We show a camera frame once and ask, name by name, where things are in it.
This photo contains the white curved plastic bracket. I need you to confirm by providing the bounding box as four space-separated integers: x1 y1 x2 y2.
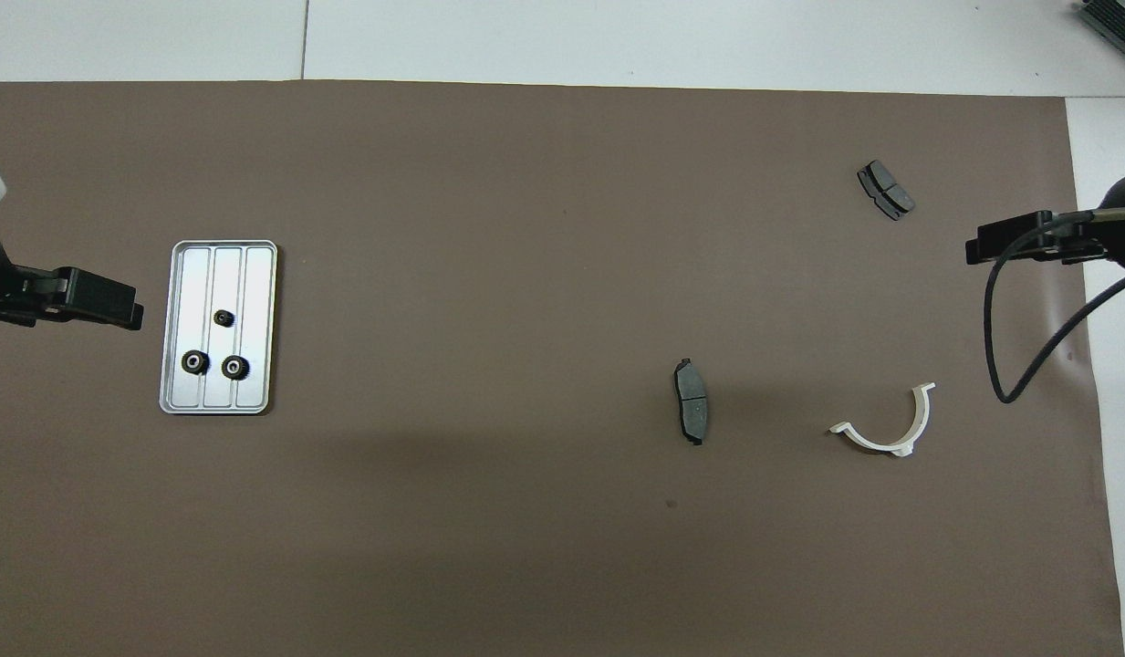
828 382 937 457

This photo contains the silver metal tray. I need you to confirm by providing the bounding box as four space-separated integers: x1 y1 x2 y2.
158 240 280 416

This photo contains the grey ribbed device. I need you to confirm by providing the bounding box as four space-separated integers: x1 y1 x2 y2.
1078 0 1125 60

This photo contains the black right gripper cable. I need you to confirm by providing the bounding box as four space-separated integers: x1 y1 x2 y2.
984 210 1125 404

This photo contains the brown paper table mat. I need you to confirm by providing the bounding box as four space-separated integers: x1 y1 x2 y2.
0 80 1125 657

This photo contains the long dark brake pad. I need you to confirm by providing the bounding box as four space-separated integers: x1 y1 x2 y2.
673 357 710 446

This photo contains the short dark brake pad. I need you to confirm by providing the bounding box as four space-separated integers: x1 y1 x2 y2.
857 160 916 222

